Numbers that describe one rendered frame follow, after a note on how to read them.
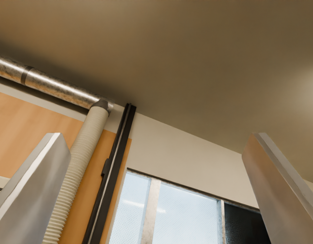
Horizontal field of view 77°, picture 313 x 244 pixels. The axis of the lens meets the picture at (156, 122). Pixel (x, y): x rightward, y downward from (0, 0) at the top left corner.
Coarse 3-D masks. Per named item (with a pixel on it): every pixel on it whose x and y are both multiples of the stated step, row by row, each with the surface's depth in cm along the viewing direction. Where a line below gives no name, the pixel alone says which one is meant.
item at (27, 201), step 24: (48, 144) 9; (24, 168) 8; (48, 168) 9; (0, 192) 7; (24, 192) 7; (48, 192) 9; (0, 216) 6; (24, 216) 7; (48, 216) 9; (0, 240) 6; (24, 240) 7
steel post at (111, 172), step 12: (132, 108) 179; (132, 120) 173; (120, 132) 162; (120, 144) 157; (120, 156) 152; (108, 168) 143; (108, 180) 138; (108, 192) 136; (96, 204) 129; (108, 204) 132; (96, 216) 124; (96, 228) 123; (84, 240) 117; (96, 240) 120
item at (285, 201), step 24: (264, 144) 9; (264, 168) 9; (288, 168) 8; (264, 192) 9; (288, 192) 7; (312, 192) 7; (264, 216) 9; (288, 216) 7; (312, 216) 6; (288, 240) 7; (312, 240) 6
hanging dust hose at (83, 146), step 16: (96, 112) 151; (80, 128) 145; (96, 128) 145; (80, 144) 134; (96, 144) 146; (80, 160) 129; (80, 176) 126; (64, 192) 115; (64, 208) 112; (48, 224) 105; (48, 240) 103
